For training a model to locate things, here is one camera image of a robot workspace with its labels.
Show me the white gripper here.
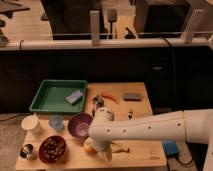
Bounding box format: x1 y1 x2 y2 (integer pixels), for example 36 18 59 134
90 140 112 161

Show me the orange apple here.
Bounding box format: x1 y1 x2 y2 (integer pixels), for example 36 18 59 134
83 140 97 155

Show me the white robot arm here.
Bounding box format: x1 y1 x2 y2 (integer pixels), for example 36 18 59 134
88 107 213 171

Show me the light blue plastic cup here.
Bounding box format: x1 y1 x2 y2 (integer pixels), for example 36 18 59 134
49 115 64 131

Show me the white paper cup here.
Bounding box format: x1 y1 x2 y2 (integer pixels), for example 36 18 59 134
21 114 42 136

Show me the yellow banana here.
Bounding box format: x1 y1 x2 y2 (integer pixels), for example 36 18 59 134
111 142 130 153

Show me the purple bowl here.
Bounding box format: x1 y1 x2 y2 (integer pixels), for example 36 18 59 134
68 113 93 139

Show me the black metal tool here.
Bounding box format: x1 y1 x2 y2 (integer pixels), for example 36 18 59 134
92 95 104 115

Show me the orange carrot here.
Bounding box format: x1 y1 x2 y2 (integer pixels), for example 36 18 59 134
101 93 119 104

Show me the dark red bowl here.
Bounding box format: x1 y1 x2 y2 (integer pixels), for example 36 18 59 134
39 135 68 164

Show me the grey sponge block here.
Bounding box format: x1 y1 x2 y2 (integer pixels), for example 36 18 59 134
123 93 142 101

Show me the blue sponge in tray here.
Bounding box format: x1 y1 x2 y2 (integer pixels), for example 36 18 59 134
66 90 83 105

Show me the green plastic tray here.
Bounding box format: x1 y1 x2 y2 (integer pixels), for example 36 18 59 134
29 80 87 114

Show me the blue box beside table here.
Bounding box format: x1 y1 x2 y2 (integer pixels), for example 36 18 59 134
162 141 179 157

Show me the small metal can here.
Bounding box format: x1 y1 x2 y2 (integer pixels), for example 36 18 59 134
19 144 37 160

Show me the black cable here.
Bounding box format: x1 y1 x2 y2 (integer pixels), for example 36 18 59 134
161 37 178 112

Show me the white post left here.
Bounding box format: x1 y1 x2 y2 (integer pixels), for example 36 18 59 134
90 11 100 46

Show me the white post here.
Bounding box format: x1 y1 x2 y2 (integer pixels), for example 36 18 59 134
90 11 100 46
181 9 204 44

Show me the white post right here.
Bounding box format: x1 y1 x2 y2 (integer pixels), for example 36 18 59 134
181 9 204 44

